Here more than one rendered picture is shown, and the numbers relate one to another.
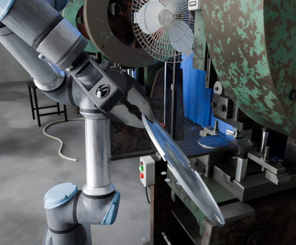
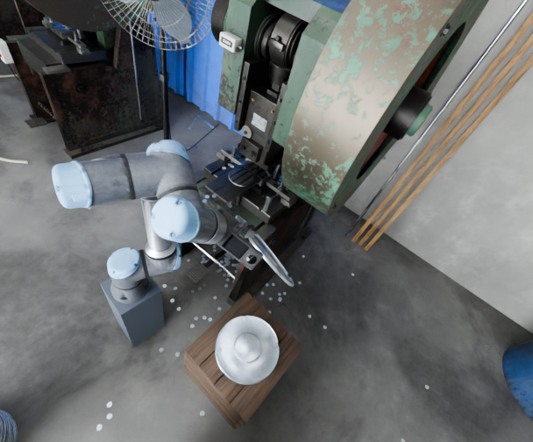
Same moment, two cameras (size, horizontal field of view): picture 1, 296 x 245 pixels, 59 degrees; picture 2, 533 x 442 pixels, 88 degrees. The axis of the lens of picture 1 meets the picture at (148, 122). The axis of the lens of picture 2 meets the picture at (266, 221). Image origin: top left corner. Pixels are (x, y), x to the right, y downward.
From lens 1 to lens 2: 0.57 m
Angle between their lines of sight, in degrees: 47
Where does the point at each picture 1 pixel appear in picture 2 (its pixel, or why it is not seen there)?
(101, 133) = not seen: hidden behind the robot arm
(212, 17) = (295, 157)
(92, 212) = (163, 267)
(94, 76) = (241, 247)
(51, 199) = (122, 272)
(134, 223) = not seen: hidden behind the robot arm
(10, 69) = not seen: outside the picture
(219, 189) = (250, 216)
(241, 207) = (267, 229)
